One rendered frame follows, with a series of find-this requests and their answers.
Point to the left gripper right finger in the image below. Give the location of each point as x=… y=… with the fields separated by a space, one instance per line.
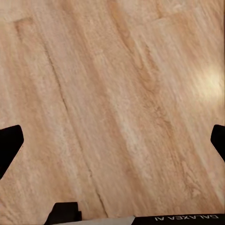
x=218 y=139

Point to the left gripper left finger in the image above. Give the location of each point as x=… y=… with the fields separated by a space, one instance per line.
x=11 y=140

